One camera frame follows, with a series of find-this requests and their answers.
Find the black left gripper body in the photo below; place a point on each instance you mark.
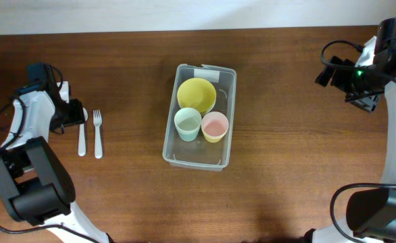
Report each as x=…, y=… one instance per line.
x=68, y=113

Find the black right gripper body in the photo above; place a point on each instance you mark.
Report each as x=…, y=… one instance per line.
x=359, y=86

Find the grey plastic fork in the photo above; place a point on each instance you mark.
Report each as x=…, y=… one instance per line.
x=97, y=121

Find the grey plastic spoon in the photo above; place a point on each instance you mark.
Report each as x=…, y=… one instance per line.
x=82, y=136

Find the white plastic cup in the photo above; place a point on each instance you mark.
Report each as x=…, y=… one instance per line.
x=187, y=120

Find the green plastic cup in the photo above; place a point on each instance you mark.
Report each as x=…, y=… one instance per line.
x=188, y=137

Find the yellow plastic bowl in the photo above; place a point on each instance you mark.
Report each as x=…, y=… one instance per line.
x=197, y=93

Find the yellow plastic cup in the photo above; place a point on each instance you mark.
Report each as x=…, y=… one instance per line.
x=213, y=139

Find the pink plastic cup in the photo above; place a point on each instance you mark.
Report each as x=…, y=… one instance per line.
x=215, y=124

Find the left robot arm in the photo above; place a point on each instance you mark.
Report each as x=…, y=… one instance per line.
x=34, y=186

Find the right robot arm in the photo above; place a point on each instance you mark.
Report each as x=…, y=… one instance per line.
x=365, y=212

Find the clear plastic storage bin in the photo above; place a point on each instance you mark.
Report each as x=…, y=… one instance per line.
x=199, y=153

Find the white label on bin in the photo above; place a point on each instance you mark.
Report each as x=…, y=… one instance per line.
x=209, y=75

